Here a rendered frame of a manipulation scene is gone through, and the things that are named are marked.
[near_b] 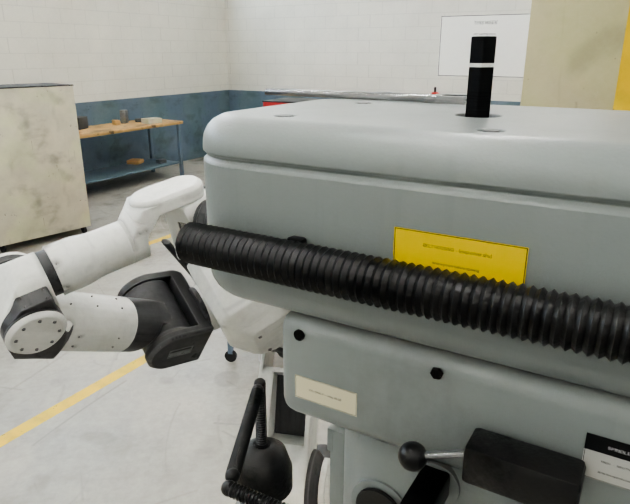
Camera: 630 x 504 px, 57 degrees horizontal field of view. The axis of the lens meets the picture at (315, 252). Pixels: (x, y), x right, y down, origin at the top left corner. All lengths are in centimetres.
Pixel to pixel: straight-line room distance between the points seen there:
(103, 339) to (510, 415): 66
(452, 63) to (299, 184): 957
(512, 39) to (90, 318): 913
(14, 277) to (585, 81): 187
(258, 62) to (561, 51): 979
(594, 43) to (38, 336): 189
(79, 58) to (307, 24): 395
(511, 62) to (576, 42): 752
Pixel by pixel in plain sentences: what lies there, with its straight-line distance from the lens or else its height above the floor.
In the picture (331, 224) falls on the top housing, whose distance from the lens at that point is 43.
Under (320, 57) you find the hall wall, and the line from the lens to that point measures 1099.
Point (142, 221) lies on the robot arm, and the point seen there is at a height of 172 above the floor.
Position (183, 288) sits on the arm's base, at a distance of 108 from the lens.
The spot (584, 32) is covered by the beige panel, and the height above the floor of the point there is 200.
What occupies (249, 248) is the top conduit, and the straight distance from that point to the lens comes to 44.
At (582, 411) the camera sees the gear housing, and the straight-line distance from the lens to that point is 44.
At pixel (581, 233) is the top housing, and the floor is 184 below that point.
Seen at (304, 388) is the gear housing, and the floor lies 166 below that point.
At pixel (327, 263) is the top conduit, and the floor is 180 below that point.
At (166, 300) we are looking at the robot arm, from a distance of 106.
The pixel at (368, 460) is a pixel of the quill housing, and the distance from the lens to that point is 56.
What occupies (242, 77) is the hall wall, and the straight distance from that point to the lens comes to 1198.
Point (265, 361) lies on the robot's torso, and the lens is 138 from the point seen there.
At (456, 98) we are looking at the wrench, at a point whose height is 190.
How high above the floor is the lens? 194
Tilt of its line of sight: 19 degrees down
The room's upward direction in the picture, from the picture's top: straight up
